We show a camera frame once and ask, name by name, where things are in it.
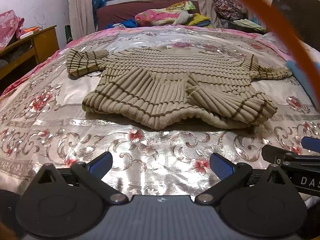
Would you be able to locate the blue plastic bag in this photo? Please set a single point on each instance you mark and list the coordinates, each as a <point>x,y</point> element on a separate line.
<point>97,4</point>

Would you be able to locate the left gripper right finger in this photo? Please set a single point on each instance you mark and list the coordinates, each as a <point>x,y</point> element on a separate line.
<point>231,176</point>

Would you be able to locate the light green folded fabric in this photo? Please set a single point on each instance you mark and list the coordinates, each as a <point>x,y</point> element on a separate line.
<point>248,24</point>

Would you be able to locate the blue garment on bed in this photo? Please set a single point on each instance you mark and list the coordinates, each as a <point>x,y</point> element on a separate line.
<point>130,23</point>

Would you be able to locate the teal blue cloth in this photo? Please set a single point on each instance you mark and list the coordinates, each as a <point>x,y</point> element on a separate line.
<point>303,80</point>

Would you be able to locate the pink floral cloth on cabinet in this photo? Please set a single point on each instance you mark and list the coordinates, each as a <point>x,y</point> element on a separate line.
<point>10,26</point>

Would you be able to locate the dark wooden board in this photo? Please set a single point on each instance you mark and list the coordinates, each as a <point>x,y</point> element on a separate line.
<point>304,16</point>

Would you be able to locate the white stuffed toy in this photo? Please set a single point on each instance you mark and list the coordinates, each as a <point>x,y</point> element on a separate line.
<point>183,18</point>

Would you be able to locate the beige left curtain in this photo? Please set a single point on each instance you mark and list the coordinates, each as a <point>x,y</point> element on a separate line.
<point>81,18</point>

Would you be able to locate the green bottle by wall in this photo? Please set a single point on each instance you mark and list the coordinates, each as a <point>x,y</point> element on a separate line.
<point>68,33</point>

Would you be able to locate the wooden side cabinet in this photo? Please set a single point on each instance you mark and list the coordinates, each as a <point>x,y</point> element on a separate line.
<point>22,56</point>

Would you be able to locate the yellow folded cloth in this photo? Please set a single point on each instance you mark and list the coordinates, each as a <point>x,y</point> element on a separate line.
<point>198,20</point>

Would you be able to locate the pink floral folded quilt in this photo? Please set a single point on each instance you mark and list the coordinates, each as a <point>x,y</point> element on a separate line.
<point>164,16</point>

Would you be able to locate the dark red headboard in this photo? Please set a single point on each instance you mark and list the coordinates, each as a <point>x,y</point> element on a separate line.
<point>123,11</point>

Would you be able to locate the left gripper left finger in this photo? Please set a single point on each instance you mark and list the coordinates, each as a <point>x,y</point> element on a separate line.
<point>90,174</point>

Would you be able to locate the beige striped knit sweater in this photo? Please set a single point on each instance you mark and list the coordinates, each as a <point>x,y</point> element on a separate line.
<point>160,87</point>

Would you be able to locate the dark floral bundle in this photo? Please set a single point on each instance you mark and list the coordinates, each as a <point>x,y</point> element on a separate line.
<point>230,9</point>

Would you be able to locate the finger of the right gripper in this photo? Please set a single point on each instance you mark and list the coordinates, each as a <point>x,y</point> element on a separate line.
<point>312,144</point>
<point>287,159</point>

